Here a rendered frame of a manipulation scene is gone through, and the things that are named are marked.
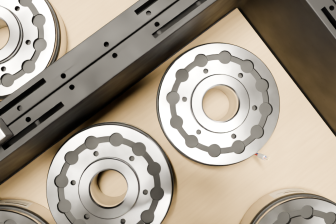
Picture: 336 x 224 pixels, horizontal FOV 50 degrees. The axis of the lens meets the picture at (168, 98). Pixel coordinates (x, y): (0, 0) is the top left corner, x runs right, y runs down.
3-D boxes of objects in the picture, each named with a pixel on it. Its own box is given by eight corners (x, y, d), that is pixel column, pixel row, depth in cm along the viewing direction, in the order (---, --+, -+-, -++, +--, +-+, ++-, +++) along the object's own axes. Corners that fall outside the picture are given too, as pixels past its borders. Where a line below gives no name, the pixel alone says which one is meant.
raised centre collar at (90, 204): (103, 230, 29) (102, 233, 28) (66, 181, 29) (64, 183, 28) (152, 192, 29) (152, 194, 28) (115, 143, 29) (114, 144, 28)
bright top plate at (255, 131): (208, 189, 30) (209, 191, 29) (133, 93, 30) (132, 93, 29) (301, 114, 30) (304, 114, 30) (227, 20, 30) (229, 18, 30)
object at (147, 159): (97, 274, 29) (96, 277, 28) (22, 174, 29) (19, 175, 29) (196, 197, 30) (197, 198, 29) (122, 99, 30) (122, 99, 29)
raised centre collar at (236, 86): (214, 145, 29) (215, 146, 29) (177, 98, 29) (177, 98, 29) (261, 108, 30) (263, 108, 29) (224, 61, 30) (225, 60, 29)
